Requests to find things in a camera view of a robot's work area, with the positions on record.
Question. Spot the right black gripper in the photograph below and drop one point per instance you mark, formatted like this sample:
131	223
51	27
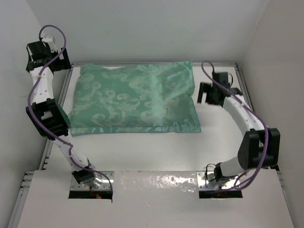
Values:
204	87

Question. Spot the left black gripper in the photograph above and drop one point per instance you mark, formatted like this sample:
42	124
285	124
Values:
63	64

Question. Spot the green and blue pillowcase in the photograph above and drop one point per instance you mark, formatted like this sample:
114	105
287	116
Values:
135	99

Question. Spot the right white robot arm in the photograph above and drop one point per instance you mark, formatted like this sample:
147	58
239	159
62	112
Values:
259	146

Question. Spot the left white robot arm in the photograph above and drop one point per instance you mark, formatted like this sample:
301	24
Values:
46	113

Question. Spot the white front cover board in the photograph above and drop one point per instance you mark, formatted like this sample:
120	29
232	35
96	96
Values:
154	200

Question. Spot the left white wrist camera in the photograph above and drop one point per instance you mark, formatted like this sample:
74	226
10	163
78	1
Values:
50	41

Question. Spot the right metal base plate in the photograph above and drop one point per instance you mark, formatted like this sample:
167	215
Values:
206	183

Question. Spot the metal base plate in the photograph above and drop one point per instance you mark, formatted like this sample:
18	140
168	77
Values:
206	183
100	183

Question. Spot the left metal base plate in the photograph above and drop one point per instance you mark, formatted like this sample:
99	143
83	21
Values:
100	183

